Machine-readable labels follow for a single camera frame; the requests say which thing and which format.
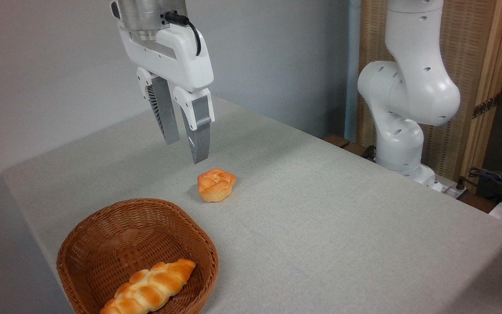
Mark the round knotted bread roll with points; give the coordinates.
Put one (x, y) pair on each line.
(216, 185)

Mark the light blue vertical pipe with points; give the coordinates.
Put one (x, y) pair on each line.
(352, 65)

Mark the long braided bread loaf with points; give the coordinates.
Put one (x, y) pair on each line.
(150, 288)

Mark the brown wicker basket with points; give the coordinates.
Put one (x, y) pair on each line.
(103, 248)

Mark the wooden woven folding screen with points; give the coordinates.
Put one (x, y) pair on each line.
(477, 65)

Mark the dark wooden base board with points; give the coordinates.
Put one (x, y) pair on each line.
(342, 143)

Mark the metal screen hinge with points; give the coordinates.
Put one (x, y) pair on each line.
(485, 107)

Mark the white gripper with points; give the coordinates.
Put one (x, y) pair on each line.
(181, 56)

